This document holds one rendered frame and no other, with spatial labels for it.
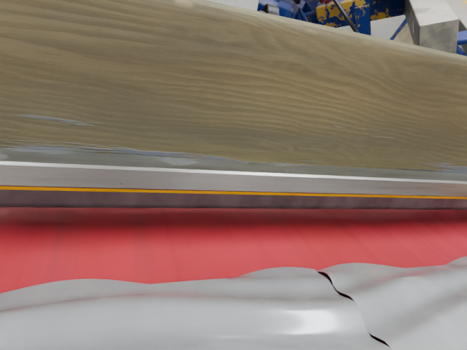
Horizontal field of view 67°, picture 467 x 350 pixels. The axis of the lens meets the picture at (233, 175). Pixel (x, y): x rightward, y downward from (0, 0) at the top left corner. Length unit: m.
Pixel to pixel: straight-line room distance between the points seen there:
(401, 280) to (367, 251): 0.03
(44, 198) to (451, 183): 0.21
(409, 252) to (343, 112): 0.09
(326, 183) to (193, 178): 0.07
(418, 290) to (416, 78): 0.10
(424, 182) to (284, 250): 0.09
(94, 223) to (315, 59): 0.13
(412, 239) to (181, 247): 0.14
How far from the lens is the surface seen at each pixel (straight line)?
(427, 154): 0.23
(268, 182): 0.16
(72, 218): 0.19
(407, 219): 0.27
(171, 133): 0.16
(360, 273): 0.18
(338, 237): 0.21
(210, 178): 0.15
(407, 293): 0.18
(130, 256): 0.16
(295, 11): 0.82
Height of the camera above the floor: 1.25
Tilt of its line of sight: 41 degrees down
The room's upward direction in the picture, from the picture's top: 21 degrees clockwise
